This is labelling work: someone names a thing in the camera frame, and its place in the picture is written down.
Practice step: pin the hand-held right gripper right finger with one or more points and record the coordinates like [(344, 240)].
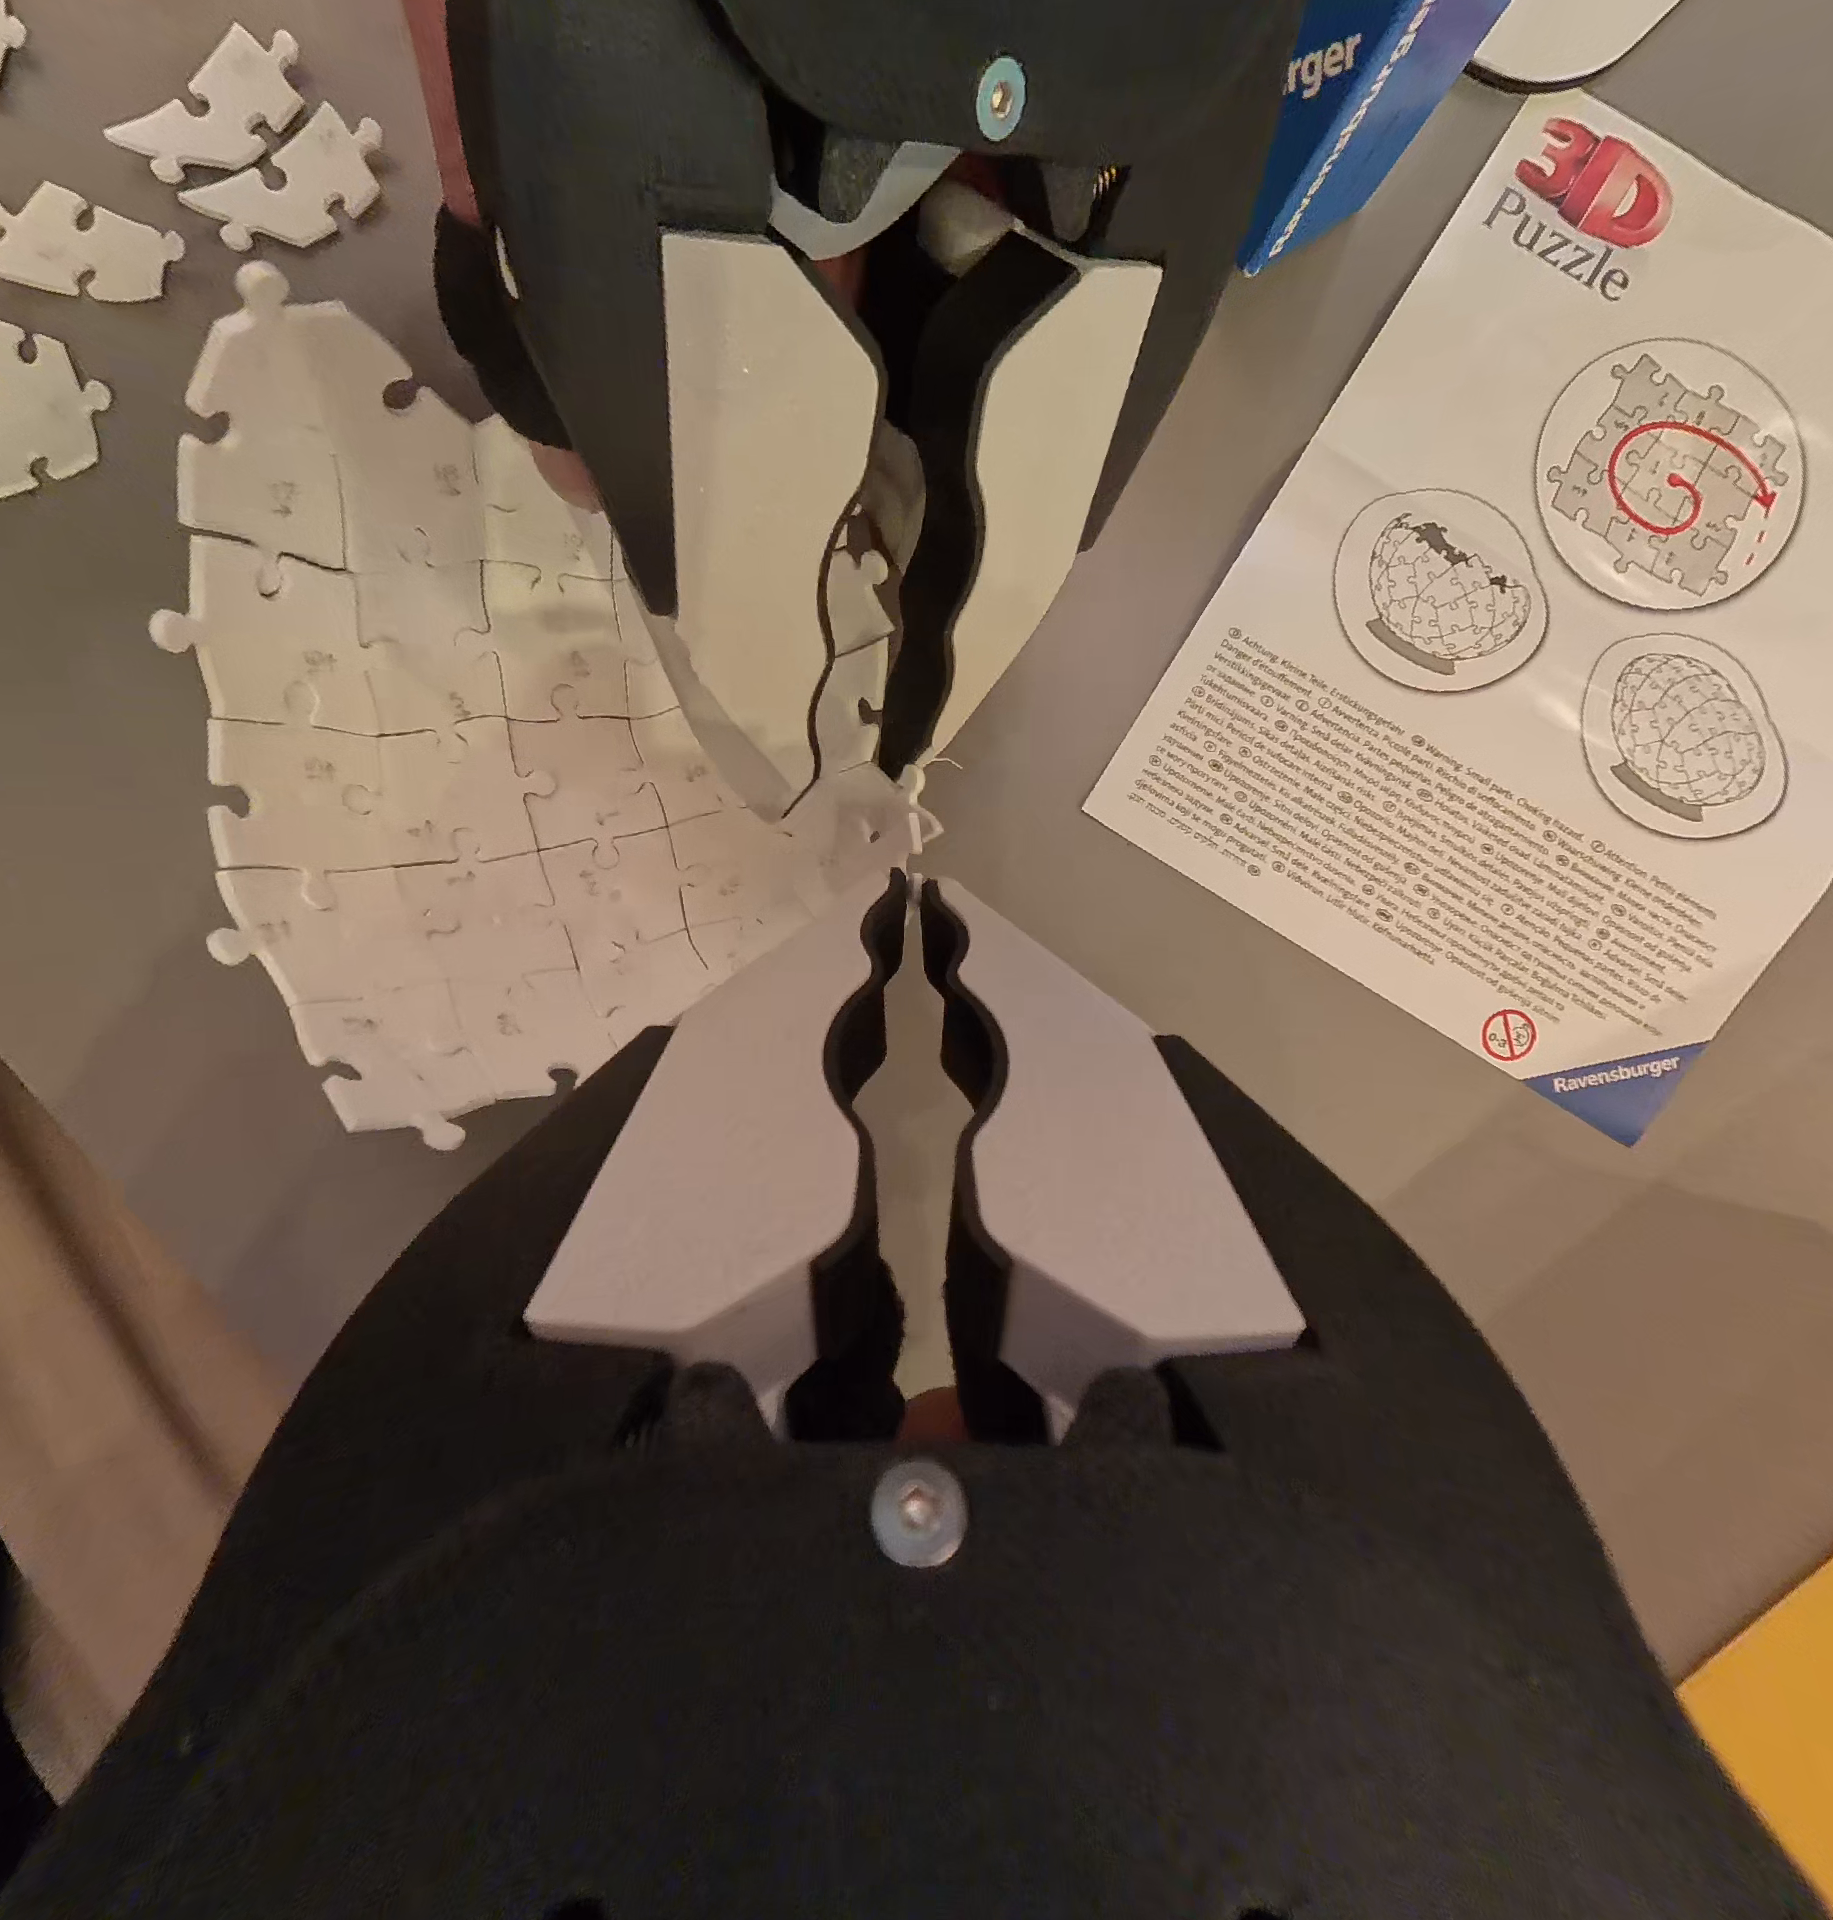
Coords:
[(1127, 1186)]

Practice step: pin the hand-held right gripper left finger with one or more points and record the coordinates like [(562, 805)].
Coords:
[(691, 1186)]

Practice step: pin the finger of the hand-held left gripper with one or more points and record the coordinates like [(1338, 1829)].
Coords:
[(750, 449), (1053, 449)]

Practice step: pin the partly built white puzzle ball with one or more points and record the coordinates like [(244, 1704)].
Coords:
[(453, 721)]

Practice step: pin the colourful printed puzzle box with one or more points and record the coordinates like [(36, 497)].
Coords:
[(1350, 120)]

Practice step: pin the person's left hand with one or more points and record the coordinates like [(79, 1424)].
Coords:
[(439, 106)]

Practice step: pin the white printed instruction leaflet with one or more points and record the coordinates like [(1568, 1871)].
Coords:
[(1533, 721)]

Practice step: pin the beige trousers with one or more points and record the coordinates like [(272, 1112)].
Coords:
[(76, 1320)]

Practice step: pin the yellow box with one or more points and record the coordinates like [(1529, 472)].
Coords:
[(1800, 1772)]

